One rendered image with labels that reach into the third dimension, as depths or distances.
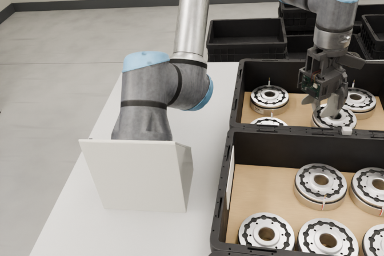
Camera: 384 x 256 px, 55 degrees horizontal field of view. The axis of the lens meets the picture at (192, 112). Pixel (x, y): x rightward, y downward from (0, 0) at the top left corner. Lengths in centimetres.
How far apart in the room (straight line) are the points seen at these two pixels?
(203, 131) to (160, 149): 38
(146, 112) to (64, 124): 170
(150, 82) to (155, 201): 29
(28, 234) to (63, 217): 98
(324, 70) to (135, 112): 43
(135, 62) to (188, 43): 18
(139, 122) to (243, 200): 29
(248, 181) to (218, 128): 36
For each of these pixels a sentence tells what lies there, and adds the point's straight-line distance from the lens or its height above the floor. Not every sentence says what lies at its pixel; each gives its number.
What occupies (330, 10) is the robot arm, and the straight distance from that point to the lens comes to 79.
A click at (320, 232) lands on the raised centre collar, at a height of 87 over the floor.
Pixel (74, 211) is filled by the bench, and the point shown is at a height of 70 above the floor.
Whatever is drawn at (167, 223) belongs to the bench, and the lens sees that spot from 94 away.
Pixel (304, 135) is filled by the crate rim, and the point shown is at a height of 93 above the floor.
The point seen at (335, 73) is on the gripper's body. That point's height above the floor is 100.
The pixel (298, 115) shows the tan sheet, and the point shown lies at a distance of 102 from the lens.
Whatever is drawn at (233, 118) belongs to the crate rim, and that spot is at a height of 93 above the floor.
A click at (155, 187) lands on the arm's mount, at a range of 89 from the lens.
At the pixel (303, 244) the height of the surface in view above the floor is 86.
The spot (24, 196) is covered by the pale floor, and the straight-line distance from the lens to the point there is 217.
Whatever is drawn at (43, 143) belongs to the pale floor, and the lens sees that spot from 245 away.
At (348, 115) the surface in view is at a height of 87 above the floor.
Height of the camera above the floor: 146
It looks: 38 degrees down
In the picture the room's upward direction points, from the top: 6 degrees counter-clockwise
